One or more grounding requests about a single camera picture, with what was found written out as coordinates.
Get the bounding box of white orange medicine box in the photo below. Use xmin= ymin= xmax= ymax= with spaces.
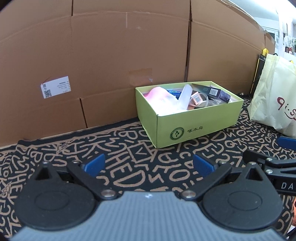
xmin=187 ymin=92 xmax=204 ymax=110

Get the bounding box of clear plastic cup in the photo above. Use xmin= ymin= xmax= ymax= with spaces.
xmin=178 ymin=84 xmax=209 ymax=110

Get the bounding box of blue printed box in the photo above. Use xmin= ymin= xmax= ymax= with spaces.
xmin=168 ymin=90 xmax=182 ymax=99

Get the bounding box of person's right hand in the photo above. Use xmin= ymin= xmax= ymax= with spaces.
xmin=287 ymin=196 xmax=296 ymax=239

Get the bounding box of patterned black tan rug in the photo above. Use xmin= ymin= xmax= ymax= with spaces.
xmin=1 ymin=98 xmax=295 ymax=237

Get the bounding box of cream tote bag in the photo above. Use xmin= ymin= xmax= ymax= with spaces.
xmin=247 ymin=54 xmax=295 ymax=138

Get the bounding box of lime green shoe box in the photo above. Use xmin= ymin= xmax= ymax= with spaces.
xmin=135 ymin=81 xmax=243 ymax=148

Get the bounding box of white shipping label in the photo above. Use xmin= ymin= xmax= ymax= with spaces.
xmin=41 ymin=76 xmax=71 ymax=99

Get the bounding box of black yellow flat box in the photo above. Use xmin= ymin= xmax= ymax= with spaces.
xmin=250 ymin=48 xmax=269 ymax=96

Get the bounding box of large brown cardboard box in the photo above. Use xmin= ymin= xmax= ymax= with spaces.
xmin=1 ymin=1 xmax=275 ymax=146

